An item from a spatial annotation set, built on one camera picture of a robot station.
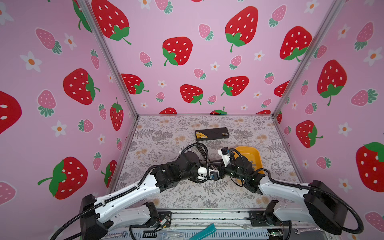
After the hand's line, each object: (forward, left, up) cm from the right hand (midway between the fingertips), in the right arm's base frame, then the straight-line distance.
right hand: (208, 164), depth 77 cm
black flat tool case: (+32, -5, -13) cm, 35 cm away
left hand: (-3, +1, +7) cm, 7 cm away
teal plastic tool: (-27, -4, -15) cm, 31 cm away
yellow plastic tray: (+18, -28, -14) cm, 37 cm away
